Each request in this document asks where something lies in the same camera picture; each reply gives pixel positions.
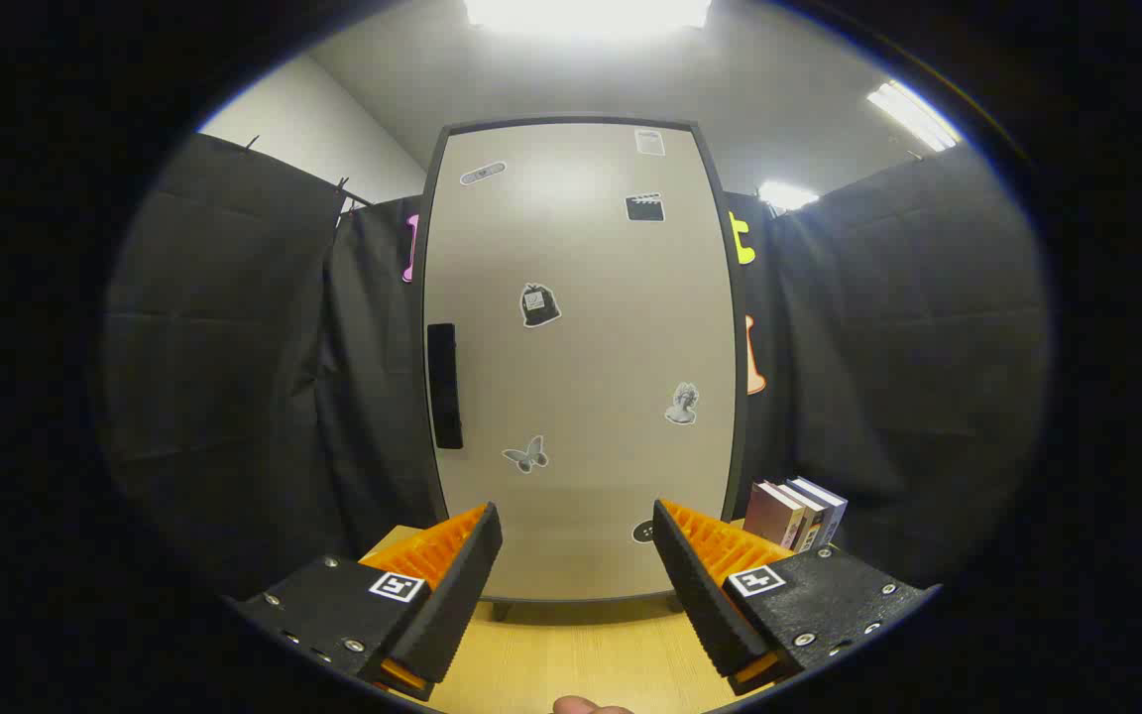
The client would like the white cover book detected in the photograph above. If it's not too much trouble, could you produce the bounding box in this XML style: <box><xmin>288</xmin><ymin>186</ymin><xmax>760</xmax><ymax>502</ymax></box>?
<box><xmin>777</xmin><ymin>480</ymin><xmax>830</xmax><ymax>553</ymax></box>

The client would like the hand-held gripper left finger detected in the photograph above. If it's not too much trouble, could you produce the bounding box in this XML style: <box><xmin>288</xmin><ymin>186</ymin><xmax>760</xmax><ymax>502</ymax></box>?
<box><xmin>234</xmin><ymin>502</ymin><xmax>505</xmax><ymax>703</ymax></box>

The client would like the black backdrop cloth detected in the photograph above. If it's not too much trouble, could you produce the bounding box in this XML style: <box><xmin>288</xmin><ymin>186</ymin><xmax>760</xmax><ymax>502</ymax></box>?
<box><xmin>100</xmin><ymin>134</ymin><xmax>1053</xmax><ymax>596</ymax></box>

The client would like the grey cabinet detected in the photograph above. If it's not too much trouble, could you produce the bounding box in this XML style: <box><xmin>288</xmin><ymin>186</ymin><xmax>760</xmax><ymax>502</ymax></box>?
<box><xmin>420</xmin><ymin>114</ymin><xmax>752</xmax><ymax>622</ymax></box>

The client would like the beige cabinet door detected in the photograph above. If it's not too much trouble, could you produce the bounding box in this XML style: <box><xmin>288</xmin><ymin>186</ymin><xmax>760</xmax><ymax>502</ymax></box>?
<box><xmin>429</xmin><ymin>121</ymin><xmax>739</xmax><ymax>602</ymax></box>

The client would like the large ceiling light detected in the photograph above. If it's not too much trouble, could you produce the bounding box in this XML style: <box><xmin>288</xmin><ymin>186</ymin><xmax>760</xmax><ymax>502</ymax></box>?
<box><xmin>462</xmin><ymin>0</ymin><xmax>713</xmax><ymax>37</ymax></box>

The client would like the long ceiling light panel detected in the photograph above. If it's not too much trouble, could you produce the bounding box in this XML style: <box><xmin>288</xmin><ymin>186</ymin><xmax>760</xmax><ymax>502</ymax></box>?
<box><xmin>866</xmin><ymin>81</ymin><xmax>961</xmax><ymax>153</ymax></box>

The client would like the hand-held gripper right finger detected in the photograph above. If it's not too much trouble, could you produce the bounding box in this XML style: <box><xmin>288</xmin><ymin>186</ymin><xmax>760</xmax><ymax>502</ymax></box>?
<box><xmin>652</xmin><ymin>498</ymin><xmax>942</xmax><ymax>698</ymax></box>

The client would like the small ceiling light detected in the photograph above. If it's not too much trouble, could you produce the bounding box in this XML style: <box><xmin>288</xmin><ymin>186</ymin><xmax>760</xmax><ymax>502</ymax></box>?
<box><xmin>757</xmin><ymin>180</ymin><xmax>820</xmax><ymax>211</ymax></box>

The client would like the black door handle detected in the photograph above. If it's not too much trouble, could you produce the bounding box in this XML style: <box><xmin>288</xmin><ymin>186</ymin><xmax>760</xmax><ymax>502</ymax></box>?
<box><xmin>427</xmin><ymin>323</ymin><xmax>464</xmax><ymax>450</ymax></box>

